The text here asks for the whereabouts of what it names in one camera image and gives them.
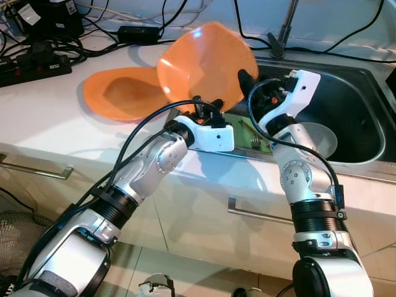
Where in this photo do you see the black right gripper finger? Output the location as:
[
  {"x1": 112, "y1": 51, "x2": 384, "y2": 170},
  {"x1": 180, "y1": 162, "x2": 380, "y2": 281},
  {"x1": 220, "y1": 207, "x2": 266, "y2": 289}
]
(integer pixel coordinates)
[{"x1": 238, "y1": 68, "x2": 259, "y2": 98}]

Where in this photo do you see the orange plastic bowl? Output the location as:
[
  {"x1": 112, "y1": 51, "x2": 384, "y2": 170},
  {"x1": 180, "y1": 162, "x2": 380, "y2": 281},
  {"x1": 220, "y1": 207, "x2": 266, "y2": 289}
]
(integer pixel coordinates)
[{"x1": 157, "y1": 22, "x2": 259, "y2": 116}]

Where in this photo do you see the green plate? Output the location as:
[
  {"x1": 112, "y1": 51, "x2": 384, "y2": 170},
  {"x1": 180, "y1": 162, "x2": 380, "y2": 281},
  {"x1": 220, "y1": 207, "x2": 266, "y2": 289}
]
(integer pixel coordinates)
[{"x1": 224, "y1": 111, "x2": 274, "y2": 155}]

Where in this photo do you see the grey metal faucet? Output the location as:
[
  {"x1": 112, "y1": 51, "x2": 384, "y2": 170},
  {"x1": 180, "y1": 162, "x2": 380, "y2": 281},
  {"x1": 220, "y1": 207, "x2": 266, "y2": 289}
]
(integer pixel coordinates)
[{"x1": 267, "y1": 0, "x2": 301, "y2": 60}]

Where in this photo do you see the translucent grey bowl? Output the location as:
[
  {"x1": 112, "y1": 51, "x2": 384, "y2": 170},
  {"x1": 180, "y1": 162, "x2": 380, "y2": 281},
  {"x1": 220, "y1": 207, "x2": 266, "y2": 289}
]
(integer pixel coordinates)
[{"x1": 296, "y1": 122, "x2": 339, "y2": 160}]

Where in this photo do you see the orange plastic plate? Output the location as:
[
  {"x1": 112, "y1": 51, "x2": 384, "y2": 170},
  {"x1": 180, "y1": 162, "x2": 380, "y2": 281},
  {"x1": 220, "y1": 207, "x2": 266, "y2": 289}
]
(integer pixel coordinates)
[{"x1": 82, "y1": 66, "x2": 177, "y2": 122}]

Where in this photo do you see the stainless steel sink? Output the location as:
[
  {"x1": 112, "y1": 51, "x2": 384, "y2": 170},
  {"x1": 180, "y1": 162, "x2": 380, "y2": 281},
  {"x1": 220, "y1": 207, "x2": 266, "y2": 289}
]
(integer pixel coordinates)
[{"x1": 218, "y1": 54, "x2": 396, "y2": 184}]

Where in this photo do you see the black power adapter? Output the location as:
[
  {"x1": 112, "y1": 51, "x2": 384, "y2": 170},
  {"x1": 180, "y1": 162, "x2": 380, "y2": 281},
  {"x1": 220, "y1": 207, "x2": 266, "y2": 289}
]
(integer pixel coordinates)
[{"x1": 118, "y1": 25, "x2": 160, "y2": 45}]

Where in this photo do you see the black charger box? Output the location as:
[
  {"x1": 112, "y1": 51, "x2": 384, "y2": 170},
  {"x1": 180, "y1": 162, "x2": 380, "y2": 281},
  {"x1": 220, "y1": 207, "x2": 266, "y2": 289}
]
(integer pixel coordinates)
[{"x1": 11, "y1": 0, "x2": 85, "y2": 41}]

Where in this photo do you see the black power strip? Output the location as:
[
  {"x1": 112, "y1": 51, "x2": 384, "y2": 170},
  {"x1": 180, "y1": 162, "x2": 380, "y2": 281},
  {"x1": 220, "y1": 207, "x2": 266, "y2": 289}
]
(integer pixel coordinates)
[{"x1": 0, "y1": 42, "x2": 73, "y2": 87}]

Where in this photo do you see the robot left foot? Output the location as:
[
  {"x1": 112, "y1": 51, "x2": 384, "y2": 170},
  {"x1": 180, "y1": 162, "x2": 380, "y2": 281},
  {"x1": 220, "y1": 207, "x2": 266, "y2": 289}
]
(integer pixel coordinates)
[{"x1": 136, "y1": 272, "x2": 179, "y2": 297}]

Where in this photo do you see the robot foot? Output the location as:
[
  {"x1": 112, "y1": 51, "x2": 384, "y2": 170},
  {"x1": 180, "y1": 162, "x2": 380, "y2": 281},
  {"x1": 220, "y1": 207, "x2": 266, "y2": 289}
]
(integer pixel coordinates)
[
  {"x1": 136, "y1": 272, "x2": 179, "y2": 297},
  {"x1": 232, "y1": 286, "x2": 264, "y2": 297}
]

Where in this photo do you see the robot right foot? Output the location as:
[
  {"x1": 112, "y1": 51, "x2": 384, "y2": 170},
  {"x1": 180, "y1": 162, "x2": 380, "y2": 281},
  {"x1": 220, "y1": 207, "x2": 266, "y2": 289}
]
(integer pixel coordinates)
[{"x1": 232, "y1": 286, "x2": 264, "y2": 297}]

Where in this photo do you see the floor fan with grille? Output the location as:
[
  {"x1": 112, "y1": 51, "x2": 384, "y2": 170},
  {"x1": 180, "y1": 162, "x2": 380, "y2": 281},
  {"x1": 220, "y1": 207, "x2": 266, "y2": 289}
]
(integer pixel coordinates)
[{"x1": 0, "y1": 212, "x2": 55, "y2": 279}]

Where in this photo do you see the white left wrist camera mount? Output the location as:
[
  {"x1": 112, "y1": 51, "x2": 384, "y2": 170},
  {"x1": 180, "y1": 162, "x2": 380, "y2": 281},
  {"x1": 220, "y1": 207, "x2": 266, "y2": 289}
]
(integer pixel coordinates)
[{"x1": 179, "y1": 114, "x2": 236, "y2": 153}]

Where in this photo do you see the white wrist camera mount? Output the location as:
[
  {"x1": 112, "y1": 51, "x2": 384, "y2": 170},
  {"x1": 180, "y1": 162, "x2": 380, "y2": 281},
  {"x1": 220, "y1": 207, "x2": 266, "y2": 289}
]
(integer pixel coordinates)
[
  {"x1": 179, "y1": 114, "x2": 236, "y2": 153},
  {"x1": 259, "y1": 70, "x2": 321, "y2": 134}
]

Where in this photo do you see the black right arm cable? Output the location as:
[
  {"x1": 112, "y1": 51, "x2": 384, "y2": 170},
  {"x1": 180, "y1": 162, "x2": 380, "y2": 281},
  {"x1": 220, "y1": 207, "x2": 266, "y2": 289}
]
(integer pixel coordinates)
[{"x1": 246, "y1": 75, "x2": 347, "y2": 220}]

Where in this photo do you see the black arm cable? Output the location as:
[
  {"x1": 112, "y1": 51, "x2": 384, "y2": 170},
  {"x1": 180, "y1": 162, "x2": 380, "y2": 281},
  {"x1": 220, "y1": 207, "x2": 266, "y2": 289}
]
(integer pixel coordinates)
[
  {"x1": 246, "y1": 75, "x2": 347, "y2": 220},
  {"x1": 19, "y1": 99, "x2": 220, "y2": 285}
]

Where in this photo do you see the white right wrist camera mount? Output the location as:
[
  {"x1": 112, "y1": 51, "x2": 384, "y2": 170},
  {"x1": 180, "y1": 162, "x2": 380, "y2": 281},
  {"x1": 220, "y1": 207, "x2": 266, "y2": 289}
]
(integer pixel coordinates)
[{"x1": 259, "y1": 70, "x2": 321, "y2": 134}]

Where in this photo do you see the thick black cable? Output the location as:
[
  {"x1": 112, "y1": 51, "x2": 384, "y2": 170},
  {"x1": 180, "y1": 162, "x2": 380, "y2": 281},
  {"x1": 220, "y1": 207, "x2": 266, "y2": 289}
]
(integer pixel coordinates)
[{"x1": 233, "y1": 0, "x2": 276, "y2": 44}]

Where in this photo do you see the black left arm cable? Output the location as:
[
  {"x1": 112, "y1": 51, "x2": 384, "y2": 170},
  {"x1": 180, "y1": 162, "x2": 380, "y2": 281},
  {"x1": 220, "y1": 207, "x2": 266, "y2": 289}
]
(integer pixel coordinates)
[{"x1": 19, "y1": 99, "x2": 220, "y2": 285}]

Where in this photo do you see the black adapter output cable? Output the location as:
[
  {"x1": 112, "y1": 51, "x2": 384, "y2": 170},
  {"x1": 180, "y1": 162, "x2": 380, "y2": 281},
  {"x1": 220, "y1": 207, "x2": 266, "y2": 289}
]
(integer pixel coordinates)
[{"x1": 272, "y1": 45, "x2": 396, "y2": 64}]

